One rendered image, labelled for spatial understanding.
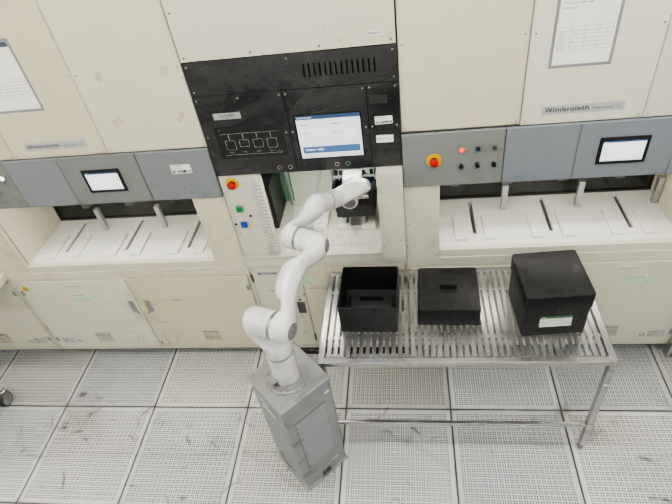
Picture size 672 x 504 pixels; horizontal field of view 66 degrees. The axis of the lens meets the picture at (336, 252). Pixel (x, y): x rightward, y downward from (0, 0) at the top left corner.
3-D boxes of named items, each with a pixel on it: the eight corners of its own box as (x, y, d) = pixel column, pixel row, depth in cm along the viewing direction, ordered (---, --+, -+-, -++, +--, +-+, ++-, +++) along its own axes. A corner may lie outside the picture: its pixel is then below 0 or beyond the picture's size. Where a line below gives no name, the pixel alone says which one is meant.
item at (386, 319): (346, 290, 271) (342, 266, 260) (399, 290, 267) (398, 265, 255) (340, 332, 251) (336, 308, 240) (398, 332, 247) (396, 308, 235)
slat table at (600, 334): (337, 444, 290) (317, 363, 239) (344, 356, 334) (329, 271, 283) (584, 449, 271) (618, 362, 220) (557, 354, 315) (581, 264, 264)
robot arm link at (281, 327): (260, 339, 217) (294, 350, 211) (248, 330, 207) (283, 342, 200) (304, 234, 232) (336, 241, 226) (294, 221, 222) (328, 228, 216)
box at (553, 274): (520, 337, 236) (527, 299, 219) (506, 291, 257) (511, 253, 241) (585, 333, 233) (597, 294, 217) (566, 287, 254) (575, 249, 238)
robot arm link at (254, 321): (284, 366, 217) (272, 330, 202) (247, 353, 225) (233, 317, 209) (298, 344, 225) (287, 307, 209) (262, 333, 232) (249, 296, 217)
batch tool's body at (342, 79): (274, 360, 338) (176, 69, 209) (295, 260, 408) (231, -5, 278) (411, 359, 325) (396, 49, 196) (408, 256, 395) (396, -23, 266)
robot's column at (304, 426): (308, 492, 272) (280, 415, 221) (277, 455, 289) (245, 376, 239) (348, 457, 283) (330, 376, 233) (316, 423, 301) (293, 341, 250)
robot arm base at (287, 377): (282, 402, 226) (273, 378, 214) (258, 376, 238) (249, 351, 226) (316, 376, 234) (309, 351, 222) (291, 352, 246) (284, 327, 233)
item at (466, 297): (417, 325, 248) (417, 306, 240) (417, 280, 270) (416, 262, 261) (481, 325, 244) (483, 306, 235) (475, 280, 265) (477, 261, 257)
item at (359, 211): (335, 223, 288) (327, 175, 267) (338, 201, 303) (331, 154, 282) (379, 221, 284) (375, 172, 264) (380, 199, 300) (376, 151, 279)
